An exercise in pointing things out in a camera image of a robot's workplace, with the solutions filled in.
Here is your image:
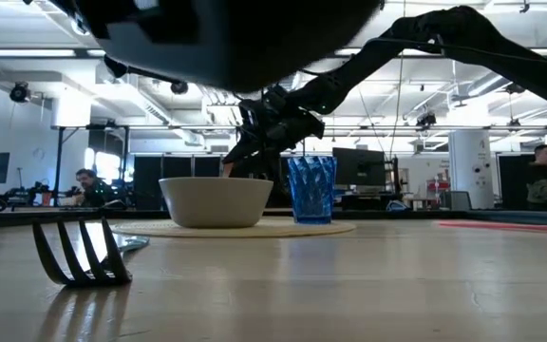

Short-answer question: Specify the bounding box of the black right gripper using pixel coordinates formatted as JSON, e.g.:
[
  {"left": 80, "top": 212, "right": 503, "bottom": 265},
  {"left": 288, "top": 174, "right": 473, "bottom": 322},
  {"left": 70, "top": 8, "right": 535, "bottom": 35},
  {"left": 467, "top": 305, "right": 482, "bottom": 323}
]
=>
[{"left": 220, "top": 84, "right": 327, "bottom": 181}]

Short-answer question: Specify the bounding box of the white bowl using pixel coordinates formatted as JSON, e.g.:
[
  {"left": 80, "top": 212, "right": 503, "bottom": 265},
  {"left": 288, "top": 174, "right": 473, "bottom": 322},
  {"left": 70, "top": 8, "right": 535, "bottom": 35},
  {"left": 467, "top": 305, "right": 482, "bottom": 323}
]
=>
[{"left": 158, "top": 176, "right": 275, "bottom": 230}]

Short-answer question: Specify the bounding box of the blue faceted plastic cup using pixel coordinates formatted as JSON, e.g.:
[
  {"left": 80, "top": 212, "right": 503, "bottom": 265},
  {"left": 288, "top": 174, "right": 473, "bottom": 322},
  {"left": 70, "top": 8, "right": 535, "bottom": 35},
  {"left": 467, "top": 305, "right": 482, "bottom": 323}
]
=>
[{"left": 286, "top": 155, "right": 339, "bottom": 226}]

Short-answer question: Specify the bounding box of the round woven straw placemat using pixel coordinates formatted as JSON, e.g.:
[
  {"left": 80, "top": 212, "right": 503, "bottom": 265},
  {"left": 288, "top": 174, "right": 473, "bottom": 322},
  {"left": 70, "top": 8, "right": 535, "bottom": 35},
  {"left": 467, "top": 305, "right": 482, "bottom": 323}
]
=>
[{"left": 109, "top": 216, "right": 357, "bottom": 240}]

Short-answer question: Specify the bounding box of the black monitor screen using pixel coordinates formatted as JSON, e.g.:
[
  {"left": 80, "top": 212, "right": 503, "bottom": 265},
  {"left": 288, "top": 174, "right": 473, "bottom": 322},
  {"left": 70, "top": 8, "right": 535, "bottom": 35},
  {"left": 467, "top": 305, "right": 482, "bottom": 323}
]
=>
[{"left": 331, "top": 146, "right": 387, "bottom": 188}]

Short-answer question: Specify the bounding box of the grey box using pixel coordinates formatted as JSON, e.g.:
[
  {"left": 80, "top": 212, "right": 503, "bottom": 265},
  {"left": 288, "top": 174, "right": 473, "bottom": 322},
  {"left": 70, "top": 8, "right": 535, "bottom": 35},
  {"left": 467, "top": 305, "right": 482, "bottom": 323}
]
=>
[{"left": 449, "top": 190, "right": 474, "bottom": 213}]

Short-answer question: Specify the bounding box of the white round column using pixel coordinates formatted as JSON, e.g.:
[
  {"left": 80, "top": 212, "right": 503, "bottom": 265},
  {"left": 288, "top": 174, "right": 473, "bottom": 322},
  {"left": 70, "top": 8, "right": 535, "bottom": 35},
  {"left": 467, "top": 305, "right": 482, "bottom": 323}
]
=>
[{"left": 447, "top": 129, "right": 496, "bottom": 212}]

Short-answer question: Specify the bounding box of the thin hanging black cable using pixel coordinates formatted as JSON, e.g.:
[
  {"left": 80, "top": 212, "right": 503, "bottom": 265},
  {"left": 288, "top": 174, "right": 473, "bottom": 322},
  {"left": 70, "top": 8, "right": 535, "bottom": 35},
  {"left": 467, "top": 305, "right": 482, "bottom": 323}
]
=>
[{"left": 388, "top": 47, "right": 407, "bottom": 161}]

